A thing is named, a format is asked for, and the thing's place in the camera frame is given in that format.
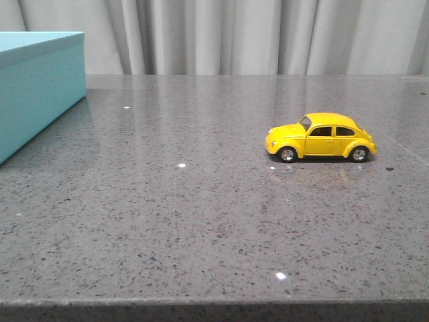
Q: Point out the yellow toy beetle car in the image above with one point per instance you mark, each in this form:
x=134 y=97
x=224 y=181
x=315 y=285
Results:
x=321 y=135

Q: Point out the light blue box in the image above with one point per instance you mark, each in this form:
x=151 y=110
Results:
x=42 y=76

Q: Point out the grey curtain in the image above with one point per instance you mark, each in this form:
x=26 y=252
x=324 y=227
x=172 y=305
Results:
x=236 y=37

